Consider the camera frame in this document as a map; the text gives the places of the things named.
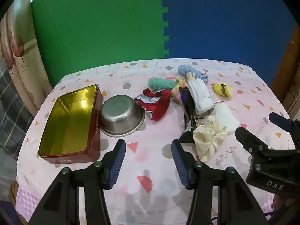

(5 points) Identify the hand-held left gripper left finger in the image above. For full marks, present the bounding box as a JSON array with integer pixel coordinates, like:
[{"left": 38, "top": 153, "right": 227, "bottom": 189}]
[{"left": 28, "top": 139, "right": 127, "bottom": 225}]

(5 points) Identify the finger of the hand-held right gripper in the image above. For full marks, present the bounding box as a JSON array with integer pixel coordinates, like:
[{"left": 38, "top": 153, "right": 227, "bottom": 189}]
[
  {"left": 235, "top": 127, "right": 270, "bottom": 155},
  {"left": 269, "top": 112, "right": 300, "bottom": 134}
]

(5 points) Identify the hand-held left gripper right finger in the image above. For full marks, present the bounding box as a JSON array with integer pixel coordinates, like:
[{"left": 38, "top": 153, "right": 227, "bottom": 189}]
[{"left": 171, "top": 139, "right": 269, "bottom": 225}]

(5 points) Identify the white knitted cloth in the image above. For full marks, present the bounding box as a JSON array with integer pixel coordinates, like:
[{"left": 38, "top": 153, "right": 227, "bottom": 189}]
[{"left": 210, "top": 101, "right": 241, "bottom": 135}]

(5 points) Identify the cream scrunchie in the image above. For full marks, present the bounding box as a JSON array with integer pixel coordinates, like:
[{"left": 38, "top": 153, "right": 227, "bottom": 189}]
[{"left": 193, "top": 115, "right": 228, "bottom": 163}]

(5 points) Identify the yellow black soft toy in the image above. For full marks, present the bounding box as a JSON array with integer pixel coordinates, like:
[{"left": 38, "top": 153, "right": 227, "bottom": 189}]
[{"left": 213, "top": 83, "right": 233, "bottom": 98}]

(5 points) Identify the red and silver pouch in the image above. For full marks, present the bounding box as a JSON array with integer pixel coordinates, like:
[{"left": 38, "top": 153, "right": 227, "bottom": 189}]
[{"left": 134, "top": 88, "right": 173, "bottom": 122}]

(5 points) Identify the red tin box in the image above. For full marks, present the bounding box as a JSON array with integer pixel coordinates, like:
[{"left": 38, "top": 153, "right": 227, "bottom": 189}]
[{"left": 37, "top": 84, "right": 104, "bottom": 165}]

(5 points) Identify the white towel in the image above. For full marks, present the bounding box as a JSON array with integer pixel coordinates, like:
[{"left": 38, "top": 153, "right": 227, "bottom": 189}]
[{"left": 187, "top": 78, "right": 215, "bottom": 113}]

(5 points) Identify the pastel flowered towel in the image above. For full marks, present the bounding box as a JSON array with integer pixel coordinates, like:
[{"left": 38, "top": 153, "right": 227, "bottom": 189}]
[{"left": 171, "top": 71, "right": 196, "bottom": 102}]

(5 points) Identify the teal fluffy scrunchie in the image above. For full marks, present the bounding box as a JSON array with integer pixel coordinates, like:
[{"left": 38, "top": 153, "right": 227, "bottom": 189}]
[{"left": 147, "top": 77, "right": 177, "bottom": 93}]

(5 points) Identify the blue towel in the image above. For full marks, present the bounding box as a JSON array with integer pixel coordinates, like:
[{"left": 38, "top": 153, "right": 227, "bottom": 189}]
[{"left": 177, "top": 65, "right": 209, "bottom": 83}]

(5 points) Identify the person's right hand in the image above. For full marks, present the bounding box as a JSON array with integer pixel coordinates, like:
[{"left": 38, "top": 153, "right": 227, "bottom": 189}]
[{"left": 272, "top": 191, "right": 292, "bottom": 218}]

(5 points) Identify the pink patterned tablecloth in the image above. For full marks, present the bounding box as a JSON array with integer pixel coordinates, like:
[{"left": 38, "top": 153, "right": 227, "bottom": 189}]
[{"left": 16, "top": 58, "right": 297, "bottom": 225}]

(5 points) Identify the steel bowl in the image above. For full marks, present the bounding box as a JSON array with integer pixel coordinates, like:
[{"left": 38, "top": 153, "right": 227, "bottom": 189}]
[{"left": 100, "top": 94, "right": 146, "bottom": 137}]

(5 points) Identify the cotton swab packet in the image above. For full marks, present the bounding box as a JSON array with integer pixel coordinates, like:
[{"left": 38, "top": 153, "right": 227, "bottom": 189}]
[{"left": 178, "top": 87, "right": 200, "bottom": 144}]

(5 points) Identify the brown cloth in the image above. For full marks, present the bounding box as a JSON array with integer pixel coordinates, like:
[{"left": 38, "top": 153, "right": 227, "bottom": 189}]
[{"left": 9, "top": 180, "right": 19, "bottom": 207}]

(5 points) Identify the blue foam mat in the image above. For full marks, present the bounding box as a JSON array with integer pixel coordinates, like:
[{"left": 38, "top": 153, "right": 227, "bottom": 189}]
[{"left": 162, "top": 0, "right": 297, "bottom": 89}]

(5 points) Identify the dark plaid cloth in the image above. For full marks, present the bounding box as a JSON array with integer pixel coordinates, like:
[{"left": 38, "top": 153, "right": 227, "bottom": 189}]
[{"left": 0, "top": 58, "right": 39, "bottom": 181}]

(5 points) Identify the green foam mat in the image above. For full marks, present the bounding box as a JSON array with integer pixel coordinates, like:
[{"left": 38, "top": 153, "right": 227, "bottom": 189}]
[{"left": 30, "top": 0, "right": 170, "bottom": 88}]

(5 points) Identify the black cable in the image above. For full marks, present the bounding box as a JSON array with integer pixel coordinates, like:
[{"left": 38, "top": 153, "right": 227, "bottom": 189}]
[{"left": 210, "top": 212, "right": 276, "bottom": 225}]

